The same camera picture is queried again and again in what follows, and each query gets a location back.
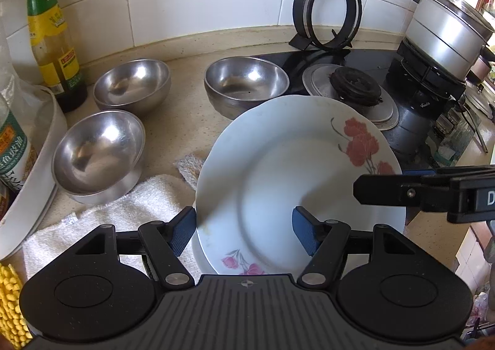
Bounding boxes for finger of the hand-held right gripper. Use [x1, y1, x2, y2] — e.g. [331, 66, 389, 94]
[402, 165, 495, 178]
[354, 173, 463, 215]

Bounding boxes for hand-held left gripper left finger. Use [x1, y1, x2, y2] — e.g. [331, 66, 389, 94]
[73, 206, 196, 289]

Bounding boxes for large pink flower plate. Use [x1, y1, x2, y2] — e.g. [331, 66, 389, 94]
[195, 95, 407, 278]

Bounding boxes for clear plastic bottle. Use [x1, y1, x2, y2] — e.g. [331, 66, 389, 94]
[0, 14, 20, 111]

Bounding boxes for black pan support ring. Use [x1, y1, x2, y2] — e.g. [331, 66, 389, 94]
[289, 0, 363, 52]

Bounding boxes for gas stove burner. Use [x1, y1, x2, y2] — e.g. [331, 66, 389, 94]
[302, 63, 400, 131]

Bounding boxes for white turntable rack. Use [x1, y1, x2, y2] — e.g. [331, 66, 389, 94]
[0, 85, 68, 263]

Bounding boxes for small pink flower plate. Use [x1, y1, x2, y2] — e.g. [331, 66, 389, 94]
[191, 236, 223, 283]

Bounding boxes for silver steamer pot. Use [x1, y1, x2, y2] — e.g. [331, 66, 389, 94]
[404, 0, 495, 80]

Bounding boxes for black stove grate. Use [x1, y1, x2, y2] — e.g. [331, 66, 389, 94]
[389, 39, 467, 103]

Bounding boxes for yellow chenille mat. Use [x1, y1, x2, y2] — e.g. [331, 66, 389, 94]
[0, 263, 32, 350]

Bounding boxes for stainless steel bowl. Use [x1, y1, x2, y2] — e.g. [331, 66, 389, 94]
[52, 110, 146, 206]
[93, 59, 172, 117]
[204, 57, 290, 121]

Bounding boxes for green label sauce bottle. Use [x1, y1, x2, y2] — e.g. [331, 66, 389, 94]
[0, 93, 32, 193]

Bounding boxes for black burner head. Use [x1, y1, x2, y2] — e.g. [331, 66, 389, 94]
[329, 66, 384, 108]

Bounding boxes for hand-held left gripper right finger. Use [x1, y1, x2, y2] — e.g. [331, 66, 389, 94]
[292, 206, 418, 289]

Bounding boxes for white terry towel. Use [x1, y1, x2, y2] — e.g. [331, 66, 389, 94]
[23, 174, 202, 289]

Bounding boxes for yellow label sauce bottle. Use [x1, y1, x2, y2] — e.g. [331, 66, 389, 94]
[24, 0, 89, 113]

